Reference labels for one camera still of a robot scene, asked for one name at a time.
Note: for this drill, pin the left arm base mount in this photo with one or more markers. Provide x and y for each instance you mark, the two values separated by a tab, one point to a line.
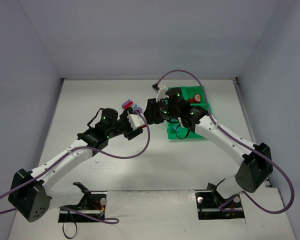
95	207

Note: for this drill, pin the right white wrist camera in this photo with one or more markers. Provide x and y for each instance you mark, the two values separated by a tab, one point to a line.
160	90

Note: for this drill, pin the purple lego with red brick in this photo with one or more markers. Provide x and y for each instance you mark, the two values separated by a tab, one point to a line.
127	104

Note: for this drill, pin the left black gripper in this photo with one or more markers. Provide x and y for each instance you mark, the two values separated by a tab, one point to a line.
126	122

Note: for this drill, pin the teal printed purple lego stack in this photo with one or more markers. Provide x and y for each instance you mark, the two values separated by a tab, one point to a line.
136	108

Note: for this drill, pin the red white printed lego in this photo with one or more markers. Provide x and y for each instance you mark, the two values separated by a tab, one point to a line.
196	99

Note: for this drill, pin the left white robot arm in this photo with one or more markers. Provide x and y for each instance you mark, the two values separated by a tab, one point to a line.
32	192

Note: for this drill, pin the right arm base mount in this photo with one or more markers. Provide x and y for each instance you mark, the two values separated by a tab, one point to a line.
212	207

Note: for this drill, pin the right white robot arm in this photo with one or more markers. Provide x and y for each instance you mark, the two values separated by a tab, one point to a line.
253	169

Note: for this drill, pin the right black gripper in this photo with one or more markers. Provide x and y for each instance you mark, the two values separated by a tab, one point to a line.
151	111

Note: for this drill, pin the green divided sorting tray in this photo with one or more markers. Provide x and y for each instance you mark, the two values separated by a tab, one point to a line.
193	112

